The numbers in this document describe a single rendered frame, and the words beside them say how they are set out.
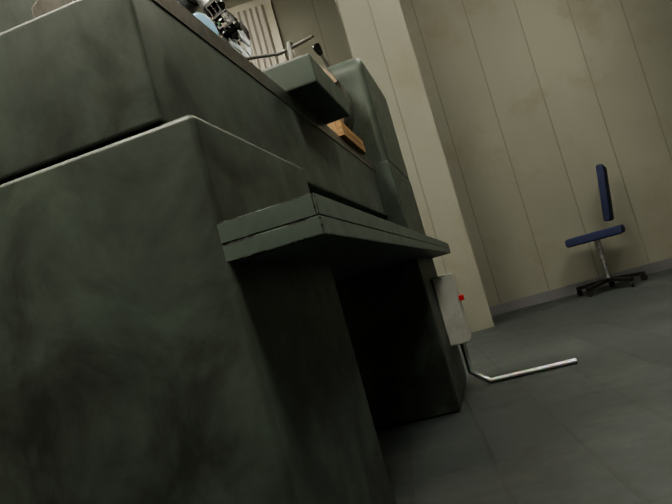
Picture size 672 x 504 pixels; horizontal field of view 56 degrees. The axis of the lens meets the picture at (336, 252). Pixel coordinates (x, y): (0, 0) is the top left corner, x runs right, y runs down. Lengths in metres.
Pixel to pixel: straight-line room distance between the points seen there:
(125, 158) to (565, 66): 5.12
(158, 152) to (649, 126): 5.20
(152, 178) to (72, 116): 0.12
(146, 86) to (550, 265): 4.81
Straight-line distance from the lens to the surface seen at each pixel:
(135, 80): 0.71
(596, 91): 5.64
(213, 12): 2.27
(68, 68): 0.76
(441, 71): 5.50
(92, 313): 0.71
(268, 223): 0.62
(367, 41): 4.72
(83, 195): 0.72
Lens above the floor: 0.46
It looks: 4 degrees up
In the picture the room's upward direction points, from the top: 15 degrees counter-clockwise
